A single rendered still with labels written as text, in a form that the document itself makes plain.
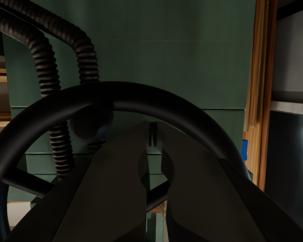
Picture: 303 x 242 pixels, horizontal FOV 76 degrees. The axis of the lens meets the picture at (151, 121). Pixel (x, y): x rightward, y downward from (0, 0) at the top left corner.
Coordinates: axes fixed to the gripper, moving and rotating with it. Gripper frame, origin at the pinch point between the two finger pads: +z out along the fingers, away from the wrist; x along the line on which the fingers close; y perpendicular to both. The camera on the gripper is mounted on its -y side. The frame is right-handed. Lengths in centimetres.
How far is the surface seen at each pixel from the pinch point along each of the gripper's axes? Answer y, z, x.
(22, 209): 250, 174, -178
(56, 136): 7.6, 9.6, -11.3
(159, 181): 23.6, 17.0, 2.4
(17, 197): 26.6, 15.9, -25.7
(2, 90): 89, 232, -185
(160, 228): 71, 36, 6
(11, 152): 5.4, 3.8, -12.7
